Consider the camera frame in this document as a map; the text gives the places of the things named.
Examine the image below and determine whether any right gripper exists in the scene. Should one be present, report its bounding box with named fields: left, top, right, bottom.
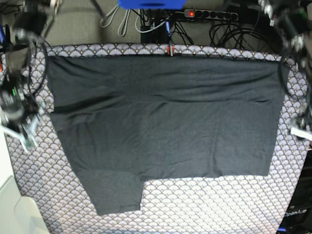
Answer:
left=0, top=80, right=45, bottom=153

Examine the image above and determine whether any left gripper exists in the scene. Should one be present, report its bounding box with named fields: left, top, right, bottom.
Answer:
left=290, top=115, right=312, bottom=141

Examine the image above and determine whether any dark grey T-shirt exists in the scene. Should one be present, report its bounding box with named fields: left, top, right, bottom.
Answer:
left=48, top=56, right=284, bottom=215

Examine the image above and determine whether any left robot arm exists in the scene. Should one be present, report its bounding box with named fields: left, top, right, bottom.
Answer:
left=258, top=0, right=312, bottom=141

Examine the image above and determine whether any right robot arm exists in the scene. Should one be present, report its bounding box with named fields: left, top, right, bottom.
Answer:
left=0, top=0, right=62, bottom=152

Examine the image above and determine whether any fan-patterned table cloth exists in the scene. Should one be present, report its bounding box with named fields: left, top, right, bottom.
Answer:
left=7, top=44, right=309, bottom=234

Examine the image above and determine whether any black OpenArm box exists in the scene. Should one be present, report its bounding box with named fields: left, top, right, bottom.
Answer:
left=277, top=151, right=312, bottom=234

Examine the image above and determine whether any white plastic bin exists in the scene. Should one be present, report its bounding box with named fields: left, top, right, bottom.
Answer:
left=0, top=131, right=49, bottom=234

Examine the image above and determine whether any red and black clamp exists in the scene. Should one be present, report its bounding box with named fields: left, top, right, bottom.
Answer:
left=166, top=44, right=175, bottom=57

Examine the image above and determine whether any black power strip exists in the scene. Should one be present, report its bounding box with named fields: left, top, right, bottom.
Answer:
left=183, top=9, right=239, bottom=21

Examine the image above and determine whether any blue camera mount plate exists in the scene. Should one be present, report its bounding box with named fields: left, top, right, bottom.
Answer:
left=118, top=0, right=186, bottom=10

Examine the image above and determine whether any blue clamp handle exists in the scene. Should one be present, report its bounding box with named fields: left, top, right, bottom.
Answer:
left=165, top=21, right=171, bottom=37

